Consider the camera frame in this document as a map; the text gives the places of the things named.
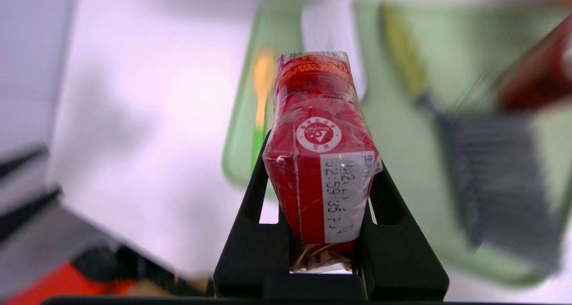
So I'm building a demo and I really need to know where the light green plastic tray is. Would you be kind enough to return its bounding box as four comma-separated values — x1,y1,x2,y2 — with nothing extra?
222,0,572,288

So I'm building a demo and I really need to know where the yellow pasta server green handle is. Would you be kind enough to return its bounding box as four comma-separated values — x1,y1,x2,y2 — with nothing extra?
251,52,277,171

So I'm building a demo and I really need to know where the red soda can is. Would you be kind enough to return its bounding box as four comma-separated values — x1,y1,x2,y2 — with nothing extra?
498,14,572,113

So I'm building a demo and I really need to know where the grey bristle hand brush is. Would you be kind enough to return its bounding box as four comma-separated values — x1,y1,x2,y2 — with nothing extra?
380,3,564,274

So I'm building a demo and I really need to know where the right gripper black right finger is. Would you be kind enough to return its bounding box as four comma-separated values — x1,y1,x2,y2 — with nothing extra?
356,163,450,301

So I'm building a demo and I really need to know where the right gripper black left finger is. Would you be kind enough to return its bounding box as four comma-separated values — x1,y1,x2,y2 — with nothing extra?
214,131,296,301

